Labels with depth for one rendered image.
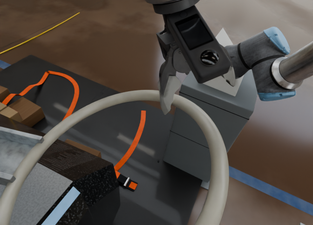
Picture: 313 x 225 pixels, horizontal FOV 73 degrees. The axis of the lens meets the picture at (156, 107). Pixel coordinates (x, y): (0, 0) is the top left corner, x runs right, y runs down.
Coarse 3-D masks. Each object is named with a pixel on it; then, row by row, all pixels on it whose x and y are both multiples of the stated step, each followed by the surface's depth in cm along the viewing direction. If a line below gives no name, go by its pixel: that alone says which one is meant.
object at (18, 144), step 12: (0, 132) 56; (12, 132) 55; (24, 132) 55; (0, 144) 57; (12, 144) 57; (24, 144) 57; (0, 156) 54; (12, 156) 55; (24, 156) 55; (0, 168) 52; (12, 168) 52; (0, 180) 48; (12, 180) 47
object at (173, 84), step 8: (168, 80) 36; (176, 80) 37; (160, 88) 41; (168, 88) 37; (176, 88) 38; (160, 96) 39; (168, 96) 38; (160, 104) 41; (168, 104) 39; (168, 112) 41
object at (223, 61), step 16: (176, 16) 30; (192, 16) 30; (176, 32) 30; (192, 32) 29; (208, 32) 29; (192, 48) 28; (208, 48) 28; (192, 64) 28; (208, 64) 27; (224, 64) 27; (208, 80) 28
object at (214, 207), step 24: (120, 96) 60; (144, 96) 58; (72, 120) 59; (48, 144) 56; (216, 144) 39; (24, 168) 50; (216, 168) 36; (216, 192) 33; (0, 216) 41; (216, 216) 31
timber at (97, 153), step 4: (68, 140) 166; (72, 144) 164; (76, 144) 165; (80, 144) 165; (80, 148) 163; (84, 148) 163; (88, 148) 163; (88, 152) 161; (92, 152) 161; (96, 152) 162; (100, 152) 163; (100, 156) 166
